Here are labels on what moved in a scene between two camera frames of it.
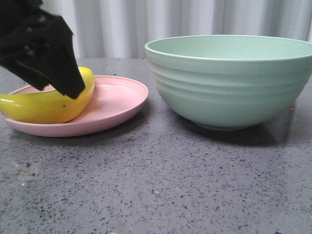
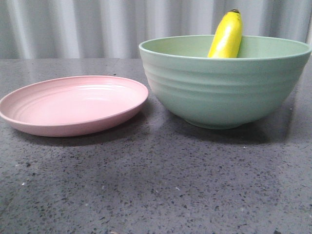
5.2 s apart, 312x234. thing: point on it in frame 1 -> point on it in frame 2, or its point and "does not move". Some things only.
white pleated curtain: (121, 29) does not move
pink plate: (114, 99) does not move
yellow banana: (49, 106) -> (227, 41)
